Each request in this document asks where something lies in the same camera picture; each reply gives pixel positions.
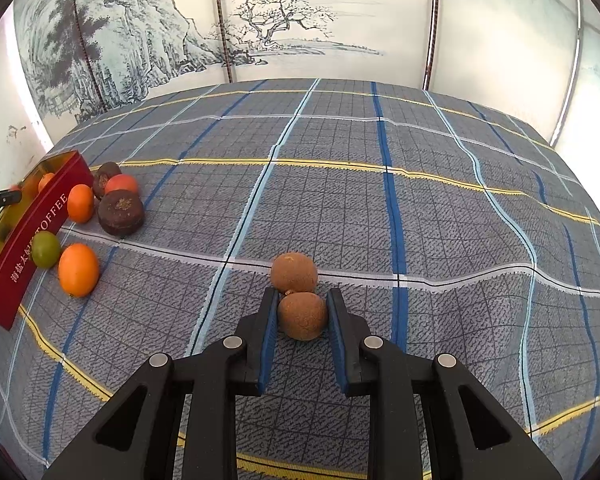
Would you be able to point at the large orange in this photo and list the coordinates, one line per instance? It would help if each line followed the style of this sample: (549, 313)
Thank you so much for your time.
(78, 270)

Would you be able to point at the brown longan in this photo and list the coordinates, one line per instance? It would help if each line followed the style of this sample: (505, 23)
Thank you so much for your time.
(302, 316)
(294, 271)

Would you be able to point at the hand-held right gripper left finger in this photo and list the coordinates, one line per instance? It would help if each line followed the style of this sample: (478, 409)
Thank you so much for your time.
(266, 340)

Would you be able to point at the blue plaid bed sheet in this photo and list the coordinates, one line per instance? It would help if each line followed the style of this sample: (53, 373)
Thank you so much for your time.
(380, 210)

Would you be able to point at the orange tangerine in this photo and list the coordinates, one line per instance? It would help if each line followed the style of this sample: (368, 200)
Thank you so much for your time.
(80, 203)
(45, 181)

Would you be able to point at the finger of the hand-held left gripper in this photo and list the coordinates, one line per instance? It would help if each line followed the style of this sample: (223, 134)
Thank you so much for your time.
(0, 201)

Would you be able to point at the green lime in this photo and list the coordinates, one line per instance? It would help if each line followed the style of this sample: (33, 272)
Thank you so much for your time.
(46, 249)

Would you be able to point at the ink landscape folding screen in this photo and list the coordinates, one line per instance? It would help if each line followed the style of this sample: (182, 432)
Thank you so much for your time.
(330, 20)

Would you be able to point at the small dark passion fruit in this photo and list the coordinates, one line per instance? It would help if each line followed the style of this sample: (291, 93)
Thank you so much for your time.
(104, 176)

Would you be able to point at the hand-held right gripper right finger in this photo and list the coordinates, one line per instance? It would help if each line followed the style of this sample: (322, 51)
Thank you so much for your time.
(339, 345)

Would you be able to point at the red tin box gold interior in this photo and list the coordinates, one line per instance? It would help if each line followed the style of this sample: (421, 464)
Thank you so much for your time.
(30, 240)

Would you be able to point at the large dark brown round fruit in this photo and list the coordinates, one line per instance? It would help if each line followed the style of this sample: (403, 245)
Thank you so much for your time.
(121, 214)

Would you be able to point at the small red-orange fruit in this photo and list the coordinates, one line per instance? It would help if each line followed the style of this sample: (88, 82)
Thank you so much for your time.
(121, 184)

